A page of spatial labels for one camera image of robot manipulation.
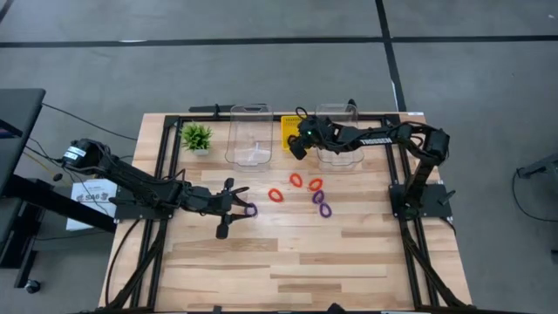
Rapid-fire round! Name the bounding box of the black aluminium table frame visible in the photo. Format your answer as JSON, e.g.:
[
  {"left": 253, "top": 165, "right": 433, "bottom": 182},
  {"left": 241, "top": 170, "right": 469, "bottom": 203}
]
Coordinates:
[{"left": 93, "top": 111, "right": 476, "bottom": 314}]

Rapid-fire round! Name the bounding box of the yellow plastic basket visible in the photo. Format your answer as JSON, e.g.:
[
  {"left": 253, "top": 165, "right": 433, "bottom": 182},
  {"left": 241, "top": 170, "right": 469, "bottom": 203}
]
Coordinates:
[{"left": 280, "top": 114, "right": 306, "bottom": 154}]

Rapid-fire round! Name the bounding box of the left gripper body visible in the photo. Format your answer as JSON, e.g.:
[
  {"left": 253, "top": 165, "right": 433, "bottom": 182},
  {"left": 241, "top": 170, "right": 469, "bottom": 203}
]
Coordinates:
[{"left": 182, "top": 177, "right": 237, "bottom": 240}]

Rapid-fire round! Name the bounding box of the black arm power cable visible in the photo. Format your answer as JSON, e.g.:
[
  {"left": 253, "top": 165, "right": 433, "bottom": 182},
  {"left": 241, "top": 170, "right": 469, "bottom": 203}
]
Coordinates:
[{"left": 104, "top": 217, "right": 145, "bottom": 309}]

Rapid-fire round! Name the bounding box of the black stand foot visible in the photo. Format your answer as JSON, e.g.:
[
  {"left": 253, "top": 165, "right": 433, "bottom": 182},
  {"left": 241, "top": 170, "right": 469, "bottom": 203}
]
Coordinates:
[{"left": 516, "top": 151, "right": 558, "bottom": 180}]

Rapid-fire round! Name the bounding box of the green plant in white pot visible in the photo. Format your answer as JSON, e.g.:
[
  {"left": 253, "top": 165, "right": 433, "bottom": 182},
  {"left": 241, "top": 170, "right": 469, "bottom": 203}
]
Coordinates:
[{"left": 180, "top": 122, "right": 214, "bottom": 157}]

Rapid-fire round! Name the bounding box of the clear plastic bin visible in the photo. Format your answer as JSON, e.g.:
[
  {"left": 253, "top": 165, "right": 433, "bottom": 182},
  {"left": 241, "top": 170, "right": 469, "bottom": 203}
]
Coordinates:
[
  {"left": 224, "top": 103, "right": 275, "bottom": 173},
  {"left": 314, "top": 102, "right": 365, "bottom": 172}
]

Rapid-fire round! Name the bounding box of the black desk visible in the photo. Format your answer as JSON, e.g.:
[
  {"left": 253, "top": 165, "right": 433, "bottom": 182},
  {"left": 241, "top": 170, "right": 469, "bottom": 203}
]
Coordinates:
[{"left": 0, "top": 88, "right": 119, "bottom": 290}]

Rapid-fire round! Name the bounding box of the white printed paper sheet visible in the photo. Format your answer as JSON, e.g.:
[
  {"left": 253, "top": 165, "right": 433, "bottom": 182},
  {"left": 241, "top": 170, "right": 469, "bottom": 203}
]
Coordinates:
[{"left": 65, "top": 177, "right": 119, "bottom": 232}]

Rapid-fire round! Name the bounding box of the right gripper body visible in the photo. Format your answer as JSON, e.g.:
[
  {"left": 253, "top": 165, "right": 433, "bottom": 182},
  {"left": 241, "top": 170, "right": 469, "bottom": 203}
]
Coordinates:
[{"left": 287, "top": 115, "right": 339, "bottom": 161}]

